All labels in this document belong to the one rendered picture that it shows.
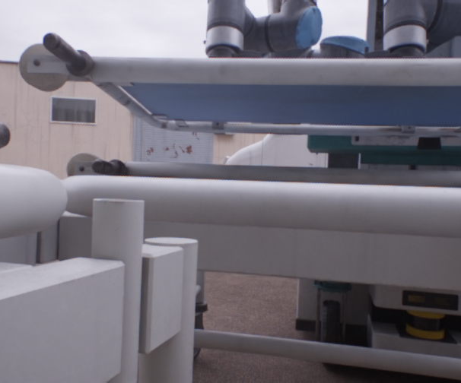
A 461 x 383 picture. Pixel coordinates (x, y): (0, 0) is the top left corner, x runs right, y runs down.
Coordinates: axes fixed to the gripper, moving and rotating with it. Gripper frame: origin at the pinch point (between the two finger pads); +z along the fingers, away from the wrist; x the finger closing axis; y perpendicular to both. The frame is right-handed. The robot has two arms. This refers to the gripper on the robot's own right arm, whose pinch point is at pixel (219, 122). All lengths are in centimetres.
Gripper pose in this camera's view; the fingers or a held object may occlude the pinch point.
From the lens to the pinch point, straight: 105.0
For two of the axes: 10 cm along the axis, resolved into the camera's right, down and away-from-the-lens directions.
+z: -0.5, 9.8, -2.0
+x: -0.8, -2.1, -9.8
